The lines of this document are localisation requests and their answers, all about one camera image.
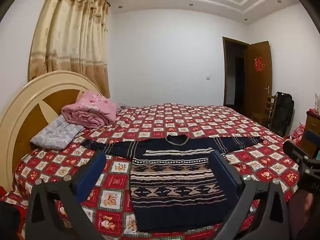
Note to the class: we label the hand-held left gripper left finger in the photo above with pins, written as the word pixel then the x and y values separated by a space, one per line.
pixel 91 177

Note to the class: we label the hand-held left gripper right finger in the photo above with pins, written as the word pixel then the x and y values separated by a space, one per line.
pixel 226 175

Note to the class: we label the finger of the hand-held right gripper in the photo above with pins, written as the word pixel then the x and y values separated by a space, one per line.
pixel 292 150
pixel 312 140

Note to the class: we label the navy patterned knit sweater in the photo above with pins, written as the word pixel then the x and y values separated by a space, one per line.
pixel 172 172

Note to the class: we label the person's right hand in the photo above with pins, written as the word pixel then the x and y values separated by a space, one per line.
pixel 308 202

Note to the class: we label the wooden cabinet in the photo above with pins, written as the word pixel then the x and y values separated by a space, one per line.
pixel 311 127

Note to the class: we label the red patterned bag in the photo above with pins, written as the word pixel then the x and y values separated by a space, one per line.
pixel 297 133

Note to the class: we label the small red box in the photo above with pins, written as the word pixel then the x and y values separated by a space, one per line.
pixel 313 110

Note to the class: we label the black backpack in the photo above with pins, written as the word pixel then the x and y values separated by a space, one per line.
pixel 283 112

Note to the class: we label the wooden chair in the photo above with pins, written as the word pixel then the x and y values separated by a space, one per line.
pixel 263 112

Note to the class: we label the grey floral pillow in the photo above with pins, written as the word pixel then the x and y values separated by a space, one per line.
pixel 56 133

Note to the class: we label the pink folded blanket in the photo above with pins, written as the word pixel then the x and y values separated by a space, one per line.
pixel 90 110

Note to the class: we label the brown wooden door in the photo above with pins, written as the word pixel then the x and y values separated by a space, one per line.
pixel 257 80

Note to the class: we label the red patchwork bear bedspread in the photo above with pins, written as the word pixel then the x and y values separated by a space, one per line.
pixel 160 120

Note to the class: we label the red paper door decoration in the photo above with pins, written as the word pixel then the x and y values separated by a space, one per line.
pixel 258 64

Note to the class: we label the cream and brown headboard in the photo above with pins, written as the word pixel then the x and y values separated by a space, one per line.
pixel 30 97

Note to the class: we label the beige floral curtain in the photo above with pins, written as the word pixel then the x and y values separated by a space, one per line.
pixel 72 37

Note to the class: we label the dark wooden door frame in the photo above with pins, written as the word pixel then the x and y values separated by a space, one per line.
pixel 230 55

